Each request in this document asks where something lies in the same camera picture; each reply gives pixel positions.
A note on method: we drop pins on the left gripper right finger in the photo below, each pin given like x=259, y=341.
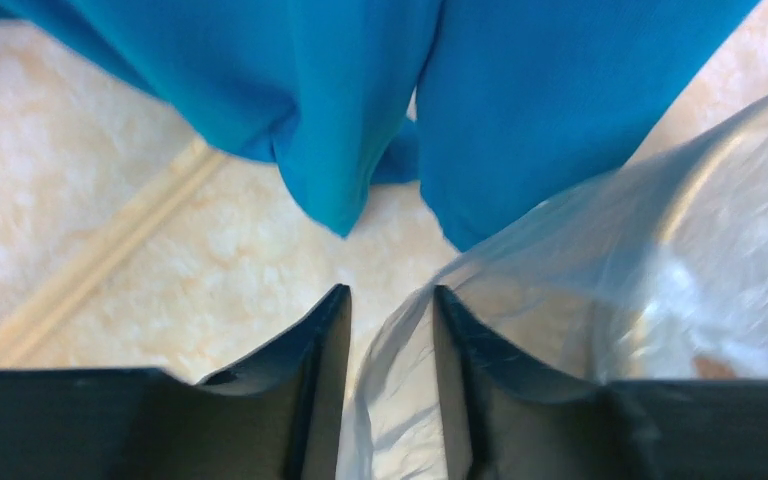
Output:
x=507, y=415

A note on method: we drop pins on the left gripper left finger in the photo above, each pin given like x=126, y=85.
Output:
x=274, y=414

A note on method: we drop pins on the light blue plastic trash bag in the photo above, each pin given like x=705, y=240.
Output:
x=656, y=271

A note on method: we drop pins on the blue t-shirt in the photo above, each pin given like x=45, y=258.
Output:
x=492, y=106

